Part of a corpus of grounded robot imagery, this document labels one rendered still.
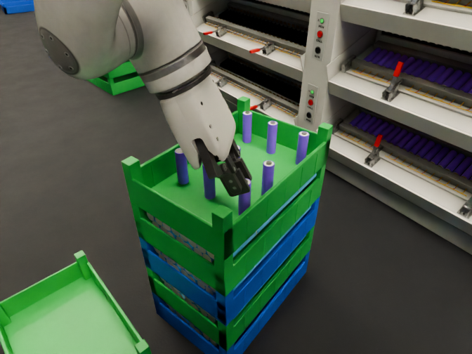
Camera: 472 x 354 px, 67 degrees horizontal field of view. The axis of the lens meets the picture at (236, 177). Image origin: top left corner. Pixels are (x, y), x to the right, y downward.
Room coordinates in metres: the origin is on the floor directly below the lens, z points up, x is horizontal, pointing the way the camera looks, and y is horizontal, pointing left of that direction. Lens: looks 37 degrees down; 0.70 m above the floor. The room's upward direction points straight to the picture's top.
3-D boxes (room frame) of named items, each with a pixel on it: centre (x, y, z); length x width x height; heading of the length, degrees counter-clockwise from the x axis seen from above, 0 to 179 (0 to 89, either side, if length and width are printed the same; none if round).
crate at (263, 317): (0.49, 0.00, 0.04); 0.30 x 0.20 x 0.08; 142
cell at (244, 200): (0.40, -0.01, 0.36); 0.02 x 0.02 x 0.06
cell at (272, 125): (0.58, -0.07, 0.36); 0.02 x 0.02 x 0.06
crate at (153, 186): (0.49, 0.00, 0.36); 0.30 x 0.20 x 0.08; 142
